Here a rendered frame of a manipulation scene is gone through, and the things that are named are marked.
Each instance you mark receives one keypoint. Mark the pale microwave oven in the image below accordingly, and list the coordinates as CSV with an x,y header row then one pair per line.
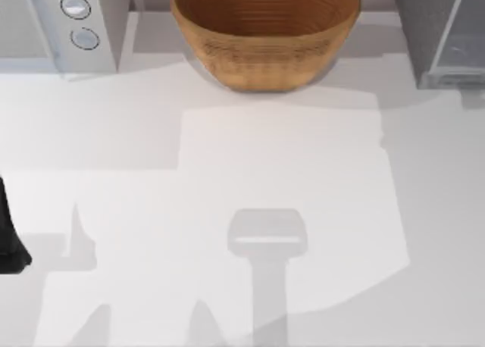
x,y
49,29

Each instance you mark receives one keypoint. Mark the microwave knob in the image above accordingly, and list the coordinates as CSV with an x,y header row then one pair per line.
x,y
75,7
85,38

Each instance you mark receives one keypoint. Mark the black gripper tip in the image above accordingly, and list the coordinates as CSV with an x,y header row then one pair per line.
x,y
8,244

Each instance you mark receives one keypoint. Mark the brown woven basket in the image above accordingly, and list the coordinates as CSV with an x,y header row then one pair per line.
x,y
265,55

